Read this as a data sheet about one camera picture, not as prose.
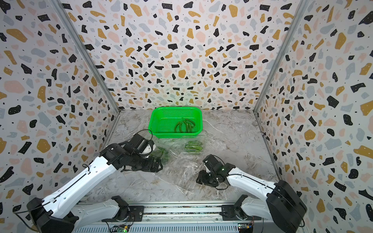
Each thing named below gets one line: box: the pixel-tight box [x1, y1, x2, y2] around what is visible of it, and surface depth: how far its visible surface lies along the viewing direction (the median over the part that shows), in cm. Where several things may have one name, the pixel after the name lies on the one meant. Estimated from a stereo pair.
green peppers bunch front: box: [174, 117, 196, 134], surface depth 112 cm
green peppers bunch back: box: [184, 140, 204, 153], surface depth 99 cm
